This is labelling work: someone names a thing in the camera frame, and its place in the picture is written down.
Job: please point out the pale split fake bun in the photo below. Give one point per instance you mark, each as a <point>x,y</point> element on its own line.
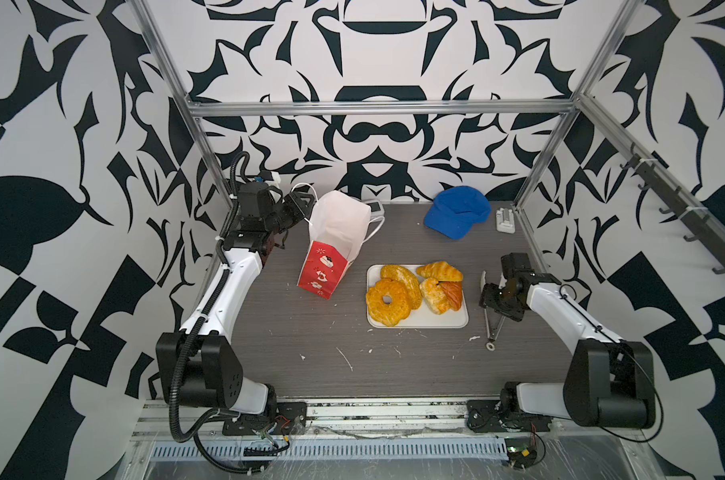
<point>434,296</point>

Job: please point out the red white paper bag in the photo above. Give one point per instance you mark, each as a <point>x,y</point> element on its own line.
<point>339,226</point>

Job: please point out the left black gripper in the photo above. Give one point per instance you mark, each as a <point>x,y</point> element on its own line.
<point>295,203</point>

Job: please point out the metal white-tipped tongs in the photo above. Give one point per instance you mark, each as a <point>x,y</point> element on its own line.
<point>492,328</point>

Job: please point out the white plastic tray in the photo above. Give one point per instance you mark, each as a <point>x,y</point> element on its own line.
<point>423,318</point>

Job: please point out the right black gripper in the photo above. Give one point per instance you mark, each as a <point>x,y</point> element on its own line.
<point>489,298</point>

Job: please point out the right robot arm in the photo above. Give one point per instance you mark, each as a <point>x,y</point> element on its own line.
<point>609,382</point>

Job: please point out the white slotted cable duct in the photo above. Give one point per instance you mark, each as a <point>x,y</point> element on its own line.
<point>314,449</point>

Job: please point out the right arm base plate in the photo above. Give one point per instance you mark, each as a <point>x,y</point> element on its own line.
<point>490,416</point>

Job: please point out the green circuit board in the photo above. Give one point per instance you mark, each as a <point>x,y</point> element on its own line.
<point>523,456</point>

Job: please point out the white digital clock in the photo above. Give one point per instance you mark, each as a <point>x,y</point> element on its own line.
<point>376,209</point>

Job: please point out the white power adapter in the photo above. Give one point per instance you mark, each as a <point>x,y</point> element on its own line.
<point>505,221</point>

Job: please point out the striped yellow fake croissant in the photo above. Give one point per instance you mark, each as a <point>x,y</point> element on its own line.
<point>441,271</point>

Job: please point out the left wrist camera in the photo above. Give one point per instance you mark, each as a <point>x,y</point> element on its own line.
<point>269,177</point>

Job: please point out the yellow fake bread roll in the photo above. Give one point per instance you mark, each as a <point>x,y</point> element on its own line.
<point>388,302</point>

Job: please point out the sesame oval fake bread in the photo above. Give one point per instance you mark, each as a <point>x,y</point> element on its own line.
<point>407,279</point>

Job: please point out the wall hook rail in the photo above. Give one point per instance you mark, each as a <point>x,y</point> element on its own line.
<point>679,204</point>

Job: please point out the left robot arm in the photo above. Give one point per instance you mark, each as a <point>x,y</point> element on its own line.
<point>198,366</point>

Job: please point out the blue baseball cap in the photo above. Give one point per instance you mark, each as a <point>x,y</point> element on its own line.
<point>455,211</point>

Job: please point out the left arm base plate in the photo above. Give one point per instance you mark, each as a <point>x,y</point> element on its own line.
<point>280,418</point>

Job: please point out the orange fake croissant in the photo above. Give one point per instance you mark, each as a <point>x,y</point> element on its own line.
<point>453,293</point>

